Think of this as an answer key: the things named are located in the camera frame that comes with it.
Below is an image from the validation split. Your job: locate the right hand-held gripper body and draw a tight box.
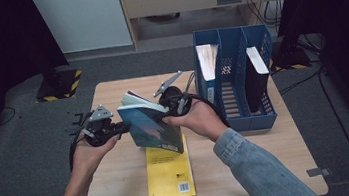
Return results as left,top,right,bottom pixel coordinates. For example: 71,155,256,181
150,69,194,118

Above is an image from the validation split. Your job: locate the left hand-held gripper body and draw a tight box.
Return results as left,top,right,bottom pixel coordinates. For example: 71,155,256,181
79,102,122,148

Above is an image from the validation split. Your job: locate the teal illustrated book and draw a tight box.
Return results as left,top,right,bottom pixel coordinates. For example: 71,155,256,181
114,85,186,162

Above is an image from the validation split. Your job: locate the blue book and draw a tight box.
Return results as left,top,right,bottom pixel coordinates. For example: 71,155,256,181
194,42,228,123

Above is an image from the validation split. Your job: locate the yellow book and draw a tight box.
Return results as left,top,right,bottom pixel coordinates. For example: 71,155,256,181
140,133,198,196

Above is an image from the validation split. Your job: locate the blue plastic file rack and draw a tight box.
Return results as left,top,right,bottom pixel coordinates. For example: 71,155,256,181
188,21,285,138

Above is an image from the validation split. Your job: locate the black book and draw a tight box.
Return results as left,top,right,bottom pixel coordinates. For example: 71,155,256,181
240,44,276,115

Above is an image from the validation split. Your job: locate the person's left hand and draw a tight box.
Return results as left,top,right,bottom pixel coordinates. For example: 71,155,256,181
67,134,126,179

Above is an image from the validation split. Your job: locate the person's right hand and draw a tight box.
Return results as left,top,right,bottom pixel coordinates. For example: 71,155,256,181
161,97,231,148

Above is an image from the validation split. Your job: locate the striped black stand base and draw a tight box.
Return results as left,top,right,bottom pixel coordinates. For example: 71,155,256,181
266,39,314,74
31,63,86,104

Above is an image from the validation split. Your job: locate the white cabinet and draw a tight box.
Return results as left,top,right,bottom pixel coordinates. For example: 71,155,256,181
31,0,134,57

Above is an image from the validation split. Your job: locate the grey tape piece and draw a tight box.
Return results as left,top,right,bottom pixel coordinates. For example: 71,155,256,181
306,166,332,178

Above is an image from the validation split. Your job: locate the right hand-held gripper cable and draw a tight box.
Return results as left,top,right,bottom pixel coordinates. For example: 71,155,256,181
182,68,232,133

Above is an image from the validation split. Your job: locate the hand-held gripper cable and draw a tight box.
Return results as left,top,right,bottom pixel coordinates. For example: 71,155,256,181
66,138,94,196
182,68,232,133

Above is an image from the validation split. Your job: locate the left hand-held gripper cable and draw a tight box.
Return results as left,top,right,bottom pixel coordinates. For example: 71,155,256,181
66,138,94,196

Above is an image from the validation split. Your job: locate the thin black floor cable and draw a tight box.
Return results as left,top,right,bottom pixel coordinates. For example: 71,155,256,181
0,105,18,126

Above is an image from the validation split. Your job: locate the long black floor cable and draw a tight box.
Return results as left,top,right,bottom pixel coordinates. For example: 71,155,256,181
274,63,349,196

